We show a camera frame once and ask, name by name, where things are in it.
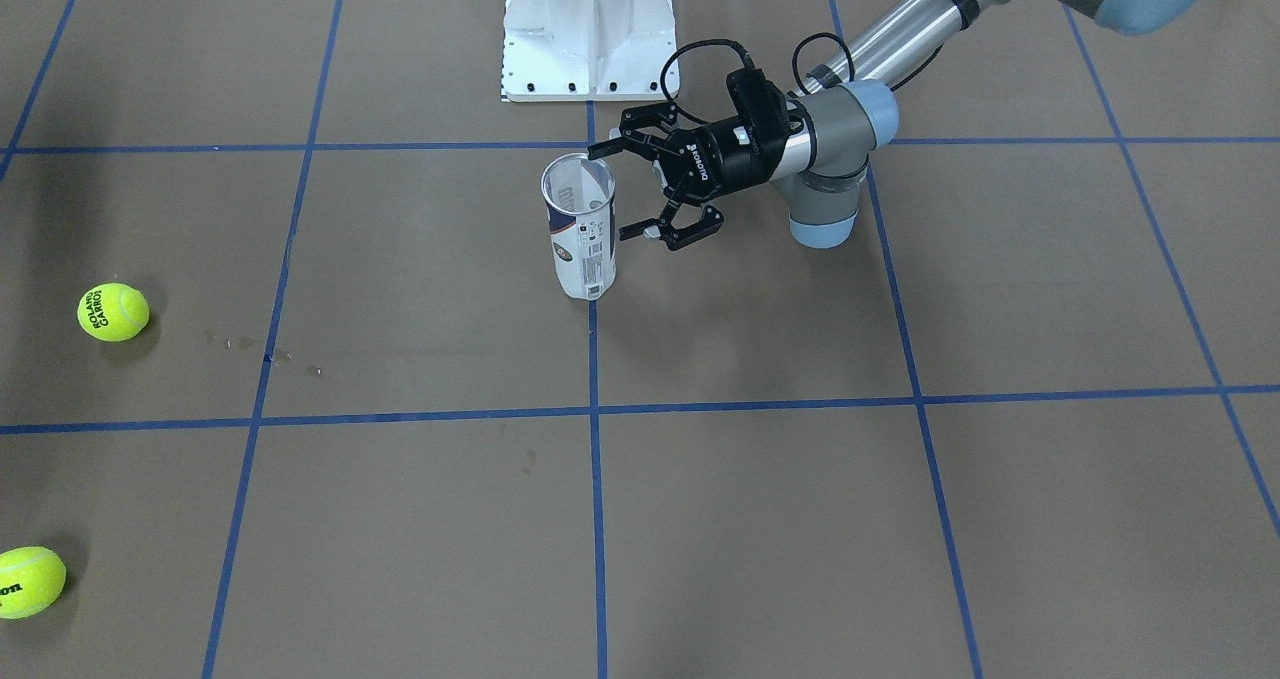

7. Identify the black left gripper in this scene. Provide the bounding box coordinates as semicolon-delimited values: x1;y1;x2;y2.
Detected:
588;102;786;251

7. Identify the clear tennis ball can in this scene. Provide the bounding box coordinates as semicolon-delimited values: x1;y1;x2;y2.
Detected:
540;152;617;301

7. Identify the Roland Garros tennis ball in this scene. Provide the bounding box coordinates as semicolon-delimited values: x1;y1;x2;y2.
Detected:
76;283;150;342

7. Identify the Wilson tennis ball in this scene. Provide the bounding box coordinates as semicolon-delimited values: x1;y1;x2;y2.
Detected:
1;546;67;620

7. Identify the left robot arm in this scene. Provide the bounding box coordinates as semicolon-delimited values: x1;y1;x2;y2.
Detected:
589;0;1197;251

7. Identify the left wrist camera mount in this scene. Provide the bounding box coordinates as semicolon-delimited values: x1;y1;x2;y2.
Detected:
726;67;792;168

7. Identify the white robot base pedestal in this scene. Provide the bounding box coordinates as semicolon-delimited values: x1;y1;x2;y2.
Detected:
500;0;681;102

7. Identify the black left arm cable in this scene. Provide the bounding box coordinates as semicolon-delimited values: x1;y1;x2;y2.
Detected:
660;31;946;110

